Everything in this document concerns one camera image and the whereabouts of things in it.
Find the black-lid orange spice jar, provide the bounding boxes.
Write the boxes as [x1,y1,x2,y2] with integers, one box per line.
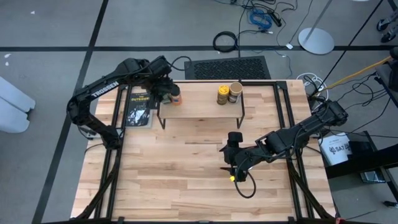
[170,84,183,106]

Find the yellow extension cable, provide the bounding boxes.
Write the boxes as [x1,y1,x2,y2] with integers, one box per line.
[328,55,393,90]

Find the pale blue cushion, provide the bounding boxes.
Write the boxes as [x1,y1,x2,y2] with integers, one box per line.
[0,76,37,134]

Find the black paperback book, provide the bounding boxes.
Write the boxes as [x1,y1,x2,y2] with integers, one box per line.
[124,91,155,128]

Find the yellow-lid spice jar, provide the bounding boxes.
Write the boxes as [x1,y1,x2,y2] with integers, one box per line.
[216,85,230,106]

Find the black left wrist camera cable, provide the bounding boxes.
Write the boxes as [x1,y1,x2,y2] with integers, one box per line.
[167,55,193,72]

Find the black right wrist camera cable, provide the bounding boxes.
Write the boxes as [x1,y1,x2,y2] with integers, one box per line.
[233,169,257,199]

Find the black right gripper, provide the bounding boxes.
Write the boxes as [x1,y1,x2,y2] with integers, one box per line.
[219,131,254,184]

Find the white round stand base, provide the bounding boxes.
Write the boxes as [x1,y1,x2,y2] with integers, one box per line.
[298,0,336,56]

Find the black perforated floor mat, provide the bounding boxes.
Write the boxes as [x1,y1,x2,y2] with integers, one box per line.
[183,55,271,80]

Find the black side cart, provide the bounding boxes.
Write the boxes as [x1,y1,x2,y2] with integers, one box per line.
[323,130,398,184]

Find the tan-lid spice jar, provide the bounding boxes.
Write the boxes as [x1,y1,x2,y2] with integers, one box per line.
[228,82,243,104]

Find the black power strip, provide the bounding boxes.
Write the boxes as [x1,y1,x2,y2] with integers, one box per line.
[266,10,283,28]

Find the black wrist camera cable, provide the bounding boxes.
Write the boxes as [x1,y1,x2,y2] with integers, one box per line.
[167,55,193,72]
[233,169,257,199]

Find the white labelled box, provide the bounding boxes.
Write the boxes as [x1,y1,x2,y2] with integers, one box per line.
[318,133,354,166]

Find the coiled black cable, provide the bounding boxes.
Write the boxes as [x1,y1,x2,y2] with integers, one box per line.
[213,30,239,53]

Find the wooden shelf riser black legs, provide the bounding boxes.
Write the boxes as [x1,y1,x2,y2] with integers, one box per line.
[157,79,246,130]

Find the black metal table frame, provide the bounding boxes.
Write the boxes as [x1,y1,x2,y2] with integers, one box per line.
[73,80,335,224]

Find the coiled white cable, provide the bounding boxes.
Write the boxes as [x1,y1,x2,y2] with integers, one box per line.
[295,73,329,98]

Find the coiled blue cable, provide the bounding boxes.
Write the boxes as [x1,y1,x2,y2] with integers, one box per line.
[248,7,274,32]

